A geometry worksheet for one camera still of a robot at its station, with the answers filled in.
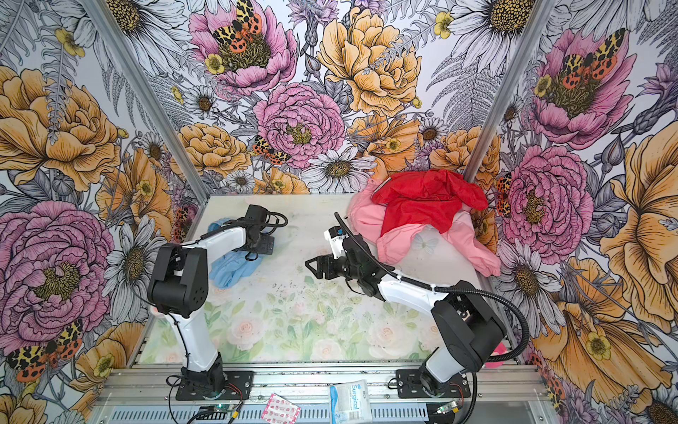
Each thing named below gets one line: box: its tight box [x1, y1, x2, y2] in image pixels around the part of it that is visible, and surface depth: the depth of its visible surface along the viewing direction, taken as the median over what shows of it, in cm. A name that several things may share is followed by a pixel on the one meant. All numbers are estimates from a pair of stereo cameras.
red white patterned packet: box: [261, 393, 302, 424], surface depth 72 cm
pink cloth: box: [347, 176, 502, 277], surface depth 104 cm
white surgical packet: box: [329, 378, 373, 424], surface depth 73 cm
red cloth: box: [371, 168, 489, 237], surface depth 104 cm
